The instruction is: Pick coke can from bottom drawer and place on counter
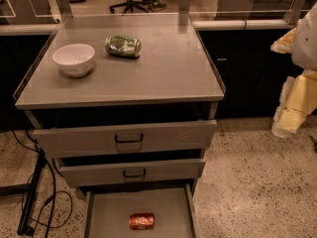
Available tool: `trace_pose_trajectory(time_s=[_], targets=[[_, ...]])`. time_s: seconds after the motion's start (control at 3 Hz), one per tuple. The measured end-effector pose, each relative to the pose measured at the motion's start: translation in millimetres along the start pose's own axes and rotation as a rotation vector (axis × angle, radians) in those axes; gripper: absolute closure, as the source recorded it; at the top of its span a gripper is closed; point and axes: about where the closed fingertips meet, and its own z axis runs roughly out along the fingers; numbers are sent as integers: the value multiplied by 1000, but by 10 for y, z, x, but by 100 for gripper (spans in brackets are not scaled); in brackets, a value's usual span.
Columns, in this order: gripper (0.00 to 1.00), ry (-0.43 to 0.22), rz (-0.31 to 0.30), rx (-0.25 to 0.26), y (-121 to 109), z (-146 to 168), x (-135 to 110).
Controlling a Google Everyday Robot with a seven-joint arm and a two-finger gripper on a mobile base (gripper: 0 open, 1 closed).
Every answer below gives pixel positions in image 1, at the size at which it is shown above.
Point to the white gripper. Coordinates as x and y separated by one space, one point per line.
306 47

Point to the red coke can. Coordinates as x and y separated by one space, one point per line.
142 221

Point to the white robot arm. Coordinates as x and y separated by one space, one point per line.
304 51

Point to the middle grey drawer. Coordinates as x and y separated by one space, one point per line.
133 172

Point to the grey drawer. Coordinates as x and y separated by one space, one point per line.
107 214
133 172
122 139

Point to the grey drawer cabinet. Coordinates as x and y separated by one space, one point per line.
173 80

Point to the green soda can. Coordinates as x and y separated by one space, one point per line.
126 47

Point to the bottom grey drawer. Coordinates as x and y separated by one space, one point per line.
107 214

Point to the top grey drawer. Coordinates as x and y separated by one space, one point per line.
122 139

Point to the grey background cabinet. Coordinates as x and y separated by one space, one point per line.
251 9

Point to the white bowl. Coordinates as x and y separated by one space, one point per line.
75 59

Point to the black metal floor bar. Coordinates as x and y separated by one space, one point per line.
31 194

